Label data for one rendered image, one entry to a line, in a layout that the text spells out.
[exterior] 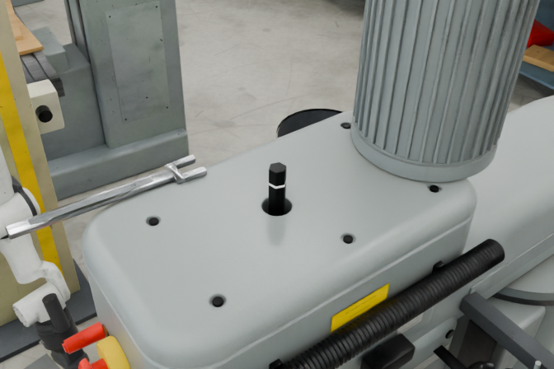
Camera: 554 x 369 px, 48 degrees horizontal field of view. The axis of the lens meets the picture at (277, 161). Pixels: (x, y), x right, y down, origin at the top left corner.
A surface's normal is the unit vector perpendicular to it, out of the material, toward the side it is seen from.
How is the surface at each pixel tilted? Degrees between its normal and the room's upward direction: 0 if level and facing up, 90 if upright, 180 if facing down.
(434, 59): 90
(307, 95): 0
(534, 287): 0
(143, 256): 0
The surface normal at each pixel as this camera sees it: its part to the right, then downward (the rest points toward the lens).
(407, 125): -0.49, 0.52
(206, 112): 0.02, -0.79
